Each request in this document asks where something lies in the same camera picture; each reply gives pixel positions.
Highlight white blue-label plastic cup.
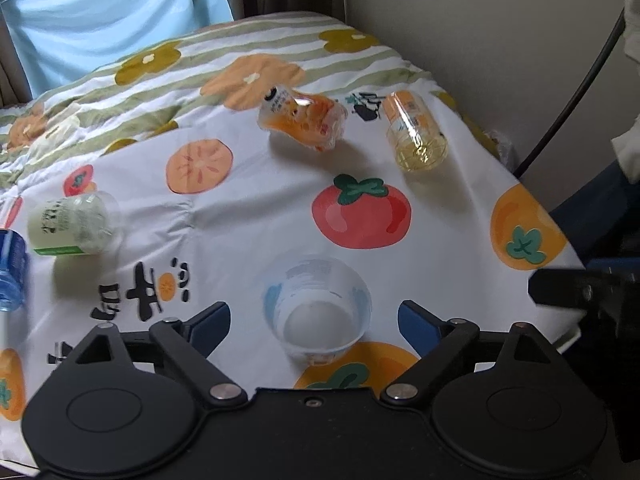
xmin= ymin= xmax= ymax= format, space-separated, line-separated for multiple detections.
xmin=259 ymin=254 xmax=372 ymax=366

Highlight yellow orange-label plastic cup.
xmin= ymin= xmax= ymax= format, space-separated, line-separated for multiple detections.
xmin=383 ymin=90 xmax=448 ymax=172

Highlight orange jelly plastic cup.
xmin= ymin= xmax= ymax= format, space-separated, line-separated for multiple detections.
xmin=257 ymin=86 xmax=348 ymax=153

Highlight white persimmon-print cloth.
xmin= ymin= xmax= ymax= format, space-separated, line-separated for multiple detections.
xmin=1 ymin=94 xmax=578 ymax=467

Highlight floral striped quilt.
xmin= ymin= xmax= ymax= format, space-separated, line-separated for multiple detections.
xmin=1 ymin=12 xmax=497 ymax=192

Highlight left brown curtain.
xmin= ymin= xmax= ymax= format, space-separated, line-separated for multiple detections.
xmin=0 ymin=16 xmax=32 ymax=107

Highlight light blue window cloth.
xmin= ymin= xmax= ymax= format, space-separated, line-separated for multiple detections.
xmin=1 ymin=0 xmax=232 ymax=96

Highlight black cable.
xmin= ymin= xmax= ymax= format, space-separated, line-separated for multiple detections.
xmin=513 ymin=6 xmax=627 ymax=180

